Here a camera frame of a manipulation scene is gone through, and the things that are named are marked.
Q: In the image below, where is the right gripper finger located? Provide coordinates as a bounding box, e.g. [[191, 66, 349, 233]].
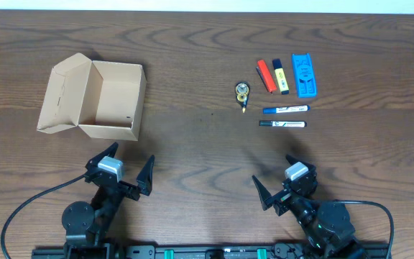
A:
[[252, 176, 282, 211], [285, 155, 315, 171]]

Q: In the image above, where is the blue plastic stapler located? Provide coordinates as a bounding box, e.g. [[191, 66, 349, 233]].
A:
[[292, 53, 317, 98]]

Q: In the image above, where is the black whiteboard marker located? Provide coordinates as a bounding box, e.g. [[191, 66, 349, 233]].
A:
[[259, 120, 307, 128]]

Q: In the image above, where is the brown cardboard box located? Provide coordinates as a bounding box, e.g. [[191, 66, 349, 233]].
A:
[[37, 53, 147, 141]]

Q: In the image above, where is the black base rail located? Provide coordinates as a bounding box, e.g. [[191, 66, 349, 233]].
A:
[[30, 243, 393, 259]]

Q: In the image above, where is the yellow highlighter pen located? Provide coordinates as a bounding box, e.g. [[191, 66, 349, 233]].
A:
[[272, 58, 290, 95]]

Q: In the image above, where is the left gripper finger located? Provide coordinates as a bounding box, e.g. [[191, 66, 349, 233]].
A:
[[136, 155, 155, 196], [86, 142, 119, 169]]

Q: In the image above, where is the correction tape dispenser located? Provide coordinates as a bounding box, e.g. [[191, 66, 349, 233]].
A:
[[234, 81, 250, 113]]

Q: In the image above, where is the orange highlighter pen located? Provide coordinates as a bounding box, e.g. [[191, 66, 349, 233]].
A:
[[256, 60, 277, 94]]

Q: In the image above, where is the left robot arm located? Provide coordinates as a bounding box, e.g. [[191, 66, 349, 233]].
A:
[[62, 142, 155, 258]]

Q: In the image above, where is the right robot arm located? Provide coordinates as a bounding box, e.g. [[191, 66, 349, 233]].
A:
[[252, 155, 368, 258]]

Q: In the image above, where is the blue whiteboard marker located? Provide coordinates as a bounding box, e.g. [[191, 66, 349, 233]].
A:
[[262, 105, 311, 114]]

